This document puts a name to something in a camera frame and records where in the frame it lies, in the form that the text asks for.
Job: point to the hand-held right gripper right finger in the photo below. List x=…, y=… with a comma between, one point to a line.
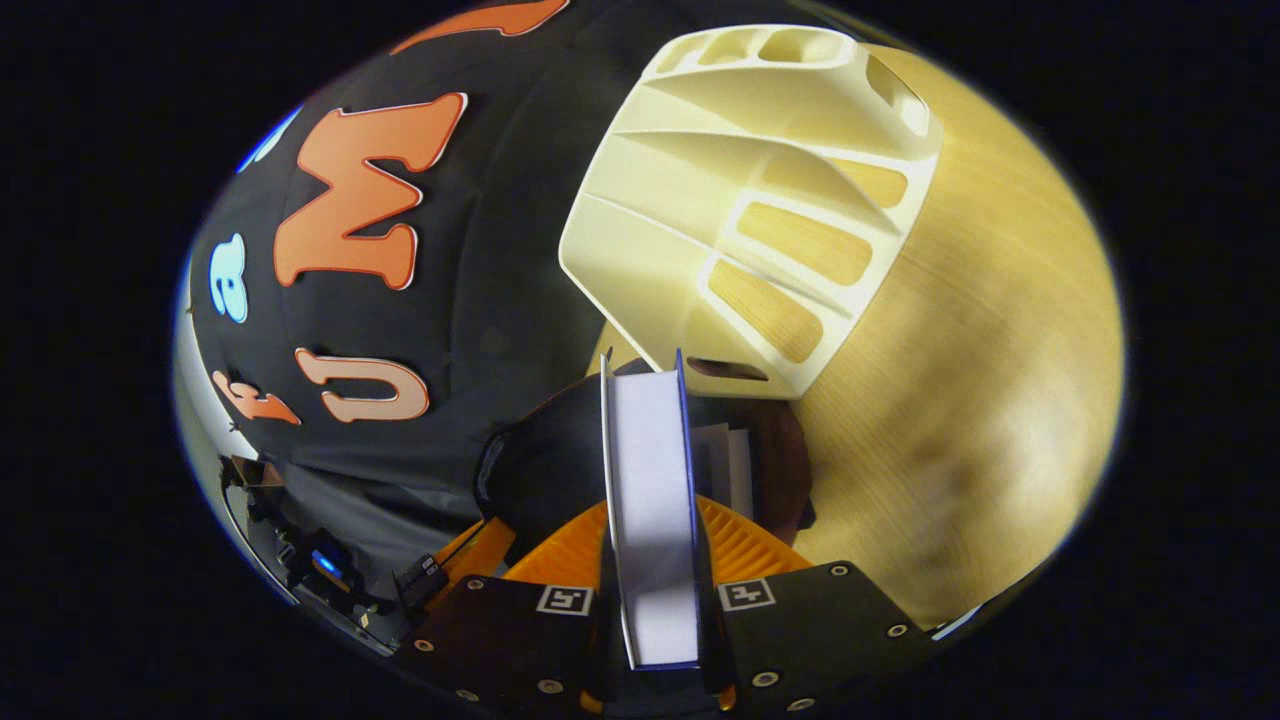
x=800, y=645

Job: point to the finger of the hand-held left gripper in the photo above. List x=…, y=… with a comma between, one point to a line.
x=480, y=550

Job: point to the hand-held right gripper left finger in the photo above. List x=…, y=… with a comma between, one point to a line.
x=510, y=640

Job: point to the blue book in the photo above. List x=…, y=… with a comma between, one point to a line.
x=650, y=520

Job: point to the maroon schoolbag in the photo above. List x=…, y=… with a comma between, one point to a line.
x=785, y=460

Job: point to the white bookshelf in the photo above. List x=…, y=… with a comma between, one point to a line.
x=700, y=170

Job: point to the black backdrop cloth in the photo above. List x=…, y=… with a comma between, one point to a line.
x=500, y=300

